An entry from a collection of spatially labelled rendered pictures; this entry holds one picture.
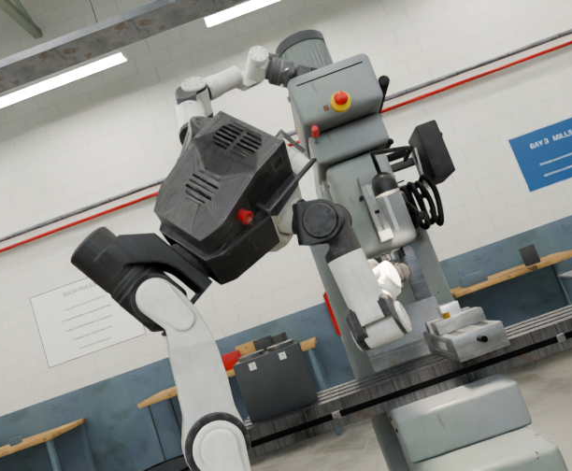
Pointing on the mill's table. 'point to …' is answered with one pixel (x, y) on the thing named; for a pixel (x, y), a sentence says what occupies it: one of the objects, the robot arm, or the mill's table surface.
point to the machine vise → (466, 340)
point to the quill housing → (338, 178)
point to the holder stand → (275, 380)
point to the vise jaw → (458, 321)
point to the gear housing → (347, 142)
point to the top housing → (313, 97)
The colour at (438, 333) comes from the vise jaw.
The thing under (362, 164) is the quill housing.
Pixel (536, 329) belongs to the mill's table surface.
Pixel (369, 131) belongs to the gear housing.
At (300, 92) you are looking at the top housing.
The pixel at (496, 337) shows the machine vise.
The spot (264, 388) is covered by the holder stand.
